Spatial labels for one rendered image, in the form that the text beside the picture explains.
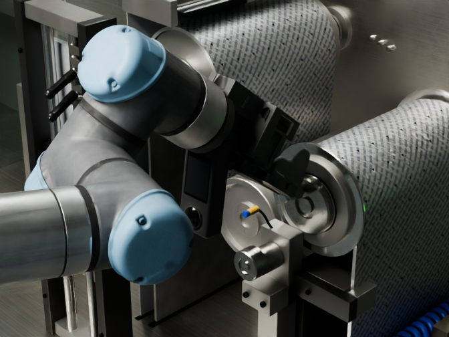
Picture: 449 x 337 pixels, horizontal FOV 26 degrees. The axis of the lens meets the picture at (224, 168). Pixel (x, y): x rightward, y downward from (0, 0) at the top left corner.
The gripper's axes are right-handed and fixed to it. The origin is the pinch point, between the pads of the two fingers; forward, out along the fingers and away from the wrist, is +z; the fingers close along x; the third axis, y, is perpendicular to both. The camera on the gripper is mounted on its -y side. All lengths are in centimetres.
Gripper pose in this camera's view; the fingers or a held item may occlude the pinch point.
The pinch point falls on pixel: (287, 194)
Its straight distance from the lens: 116.9
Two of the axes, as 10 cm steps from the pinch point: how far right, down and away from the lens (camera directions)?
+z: 5.5, 3.3, 7.6
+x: -7.0, -3.2, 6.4
